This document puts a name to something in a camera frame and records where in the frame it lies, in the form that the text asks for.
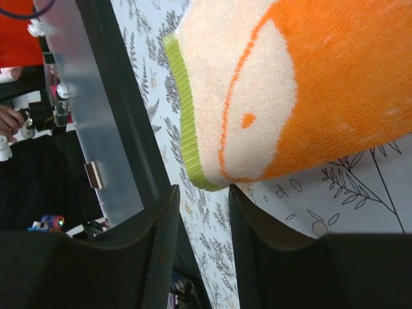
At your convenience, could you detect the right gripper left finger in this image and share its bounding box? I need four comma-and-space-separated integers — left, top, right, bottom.
1, 185, 180, 308

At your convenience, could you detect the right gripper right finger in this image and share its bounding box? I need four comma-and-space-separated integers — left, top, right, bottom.
229, 185, 411, 308

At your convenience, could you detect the orange patterned towel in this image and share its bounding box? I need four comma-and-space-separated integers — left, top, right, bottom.
164, 1, 411, 191

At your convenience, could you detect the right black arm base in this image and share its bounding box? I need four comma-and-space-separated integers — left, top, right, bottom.
17, 102, 73, 139

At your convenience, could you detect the floral patterned table mat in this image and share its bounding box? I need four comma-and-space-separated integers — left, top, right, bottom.
112, 1, 411, 308

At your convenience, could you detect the aluminium frame rail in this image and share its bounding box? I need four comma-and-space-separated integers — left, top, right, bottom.
41, 1, 170, 226

